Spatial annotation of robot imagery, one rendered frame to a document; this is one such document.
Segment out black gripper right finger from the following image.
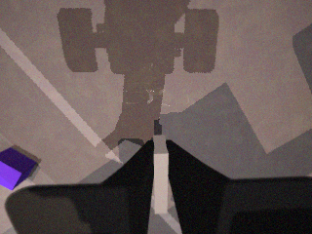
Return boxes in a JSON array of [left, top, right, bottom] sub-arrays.
[[166, 139, 312, 234]]

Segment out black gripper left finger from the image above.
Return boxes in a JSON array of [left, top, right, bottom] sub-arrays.
[[5, 140, 154, 234]]

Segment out purple block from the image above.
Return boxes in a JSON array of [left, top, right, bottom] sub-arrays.
[[0, 147, 36, 190]]

